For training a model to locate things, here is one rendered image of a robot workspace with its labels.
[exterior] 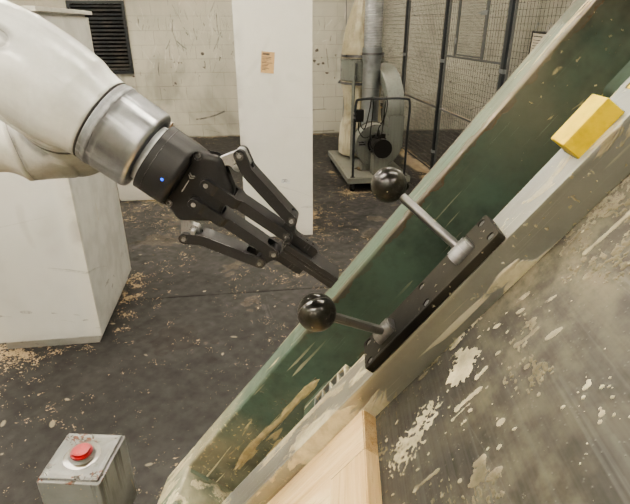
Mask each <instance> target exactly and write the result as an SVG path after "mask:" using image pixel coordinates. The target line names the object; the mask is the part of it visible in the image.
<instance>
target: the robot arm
mask: <svg viewBox="0 0 630 504"><path fill-rule="evenodd" d="M170 123H171V118H170V115H169V114H168V113H166V112H165V111H164V110H162V109H161V108H159V107H158V106H156V105H155V104H154V103H152V102H151V101H149V100H148V99H146V98H145V97H143V96H142V95H141V94H139V93H138V92H137V91H136V90H135V89H134V88H132V87H131V86H128V85H126V84H125V83H124V82H123V81H122V80H120V79H119V78H118V77H117V76H116V75H115V74H114V73H113V72H112V71H111V70H110V69H109V67H108V66H107V65H106V64H105V62H104V61H103V60H101V59H100V58H99V57H98V56H97V55H95V54H94V53H93V52H92V51H91V50H89V49H88V48H87V47H86V46H84V45H83V44H81V43H80V42H79V41H77V40H76V39H74V38H73V37H72V36H70V35H69V34H67V33H66V32H65V31H63V30H62V29H60V28H58V27H57V26H55V25H54V24H52V23H51V22H49V21H47V20H46V19H44V18H42V17H41V16H39V15H37V14H36V13H34V12H31V11H29V10H27V9H25V8H23V7H21V6H19V5H16V4H14V3H12V2H9V1H7V0H0V172H9V173H14V174H18V175H20V176H22V177H24V178H26V179H28V180H29V181H36V180H46V179H62V178H77V177H86V176H91V175H94V174H96V173H99V172H101V173H102V174H104V175H105V176H107V177H108V178H110V179H111V180H113V181H114V182H116V183H118V184H119V185H122V186H125V185H128V184H129V183H131V182H132V181H133V186H135V187H136V188H138V189H139V190H141V191H142V192H144V193H145V194H147V195H148V196H150V197H151V198H153V199H155V200H156V201H158V202H159V203H161V204H164V205H166V206H168V207H169V208H170V209H171V210H172V211H173V213H174V215H175V216H176V217H177V218H178V219H180V220H181V234H180V236H179V237H178V240H179V242H180V243H182V244H189V245H200V246H203V247H205V248H208V249H211V250H213V251H216V252H218V253H221V254H224V255H226V256H229V257H231V258H234V259H236V260H239V261H242V262H244V263H247V264H249V265H252V266H255V267H257V268H263V267H264V266H265V264H267V263H268V262H270V261H273V260H275V261H278V262H279V263H281V264H283V265H284V266H286V267H287V268H289V269H290V270H292V271H293V272H295V273H297V274H301V272H302V271H305V272H306V273H308V274H309V275H311V276H312V277H314V278H315V279H317V280H318V281H320V282H321V283H323V284H324V285H326V286H327V287H329V288H331V287H332V286H333V285H334V284H335V283H336V282H337V280H338V279H339V267H337V266H336V265H334V264H333V263H332V262H330V261H329V260H327V259H326V258H324V257H323V256H321V255H320V254H318V253H317V252H318V246H317V244H316V243H315V242H313V241H311V240H310V239H309V238H307V237H306V236H304V235H303V234H301V233H300V232H299V231H298V230H297V229H296V224H297V220H298V216H299V212H298V211H297V209H296V208H295V207H294V206H293V205H292V204H291V203H290V202H289V201H288V200H287V199H286V197H285V196H284V195H283V194H282V193H281V192H280V191H279V190H278V188H277V187H276V186H275V185H274V184H273V183H272V182H271V181H270V180H269V179H268V177H267V176H266V175H265V174H264V173H263V172H262V171H261V170H260V169H259V167H258V166H257V165H256V164H255V163H254V160H253V158H252V156H251V153H250V151H249V149H248V147H247V146H245V145H241V146H239V147H238V149H237V150H235V151H232V152H229V153H226V154H224V155H222V154H221V153H219V152H216V151H210V150H208V149H206V148H204V147H203V146H202V145H201V144H199V143H198V142H196V141H195V140H193V139H192V138H191V137H189V136H188V135H186V134H185V133H183V132H182V131H180V130H179V129H178V128H176V127H175V126H172V127H170ZM169 127H170V128H169ZM228 165H229V166H231V167H232V168H233V170H235V171H237V172H239V171H240V173H241V174H242V176H243V177H244V178H245V179H246V181H247V182H248V183H249V184H250V185H251V186H252V187H253V188H254V189H255V190H256V191H257V193H258V194H259V195H260V196H261V197H262V198H263V199H264V200H265V201H266V202H267V203H268V204H269V206H270V207H271V208H272V209H273V210H274V211H275V212H276V213H277V214H278V215H279V216H280V217H279V216H278V215H276V214H275V213H273V212H272V211H270V210H269V209H268V208H266V207H265V206H263V205H262V204H260V203H259V202H257V201H256V200H254V199H253V198H251V197H250V196H249V195H247V194H246V193H245V191H244V190H243V189H241V188H240V187H238V186H237V185H236V184H235V181H234V179H233V176H232V174H231V172H230V169H229V167H228ZM233 209H236V210H238V211H239V212H241V213H242V214H244V215H245V216H247V217H248V218H250V219H251V220H253V221H254V222H256V223H257V224H259V225H260V226H262V227H263V228H265V229H266V230H268V231H269V232H271V233H272V234H274V235H275V236H277V237H278V238H280V239H281V240H283V241H284V242H283V243H282V242H281V240H279V242H278V241H276V240H275V239H273V238H272V237H270V236H269V235H267V234H266V233H265V232H263V231H262V230H260V229H259V228H257V227H256V226H254V225H253V224H251V223H250V222H248V221H247V220H245V219H244V218H242V217H241V216H239V215H238V214H236V213H235V212H234V211H233ZM193 220H194V221H211V222H212V223H214V224H215V225H217V226H219V227H223V228H225V229H227V230H228V231H230V232H231V233H233V234H234V235H236V236H237V237H239V238H240V239H242V240H243V241H245V242H246V243H245V242H243V241H240V240H237V239H235V238H232V237H230V236H227V235H225V234H222V233H220V232H217V231H214V230H212V229H209V228H205V227H201V225H200V223H196V222H194V221H193Z"/></svg>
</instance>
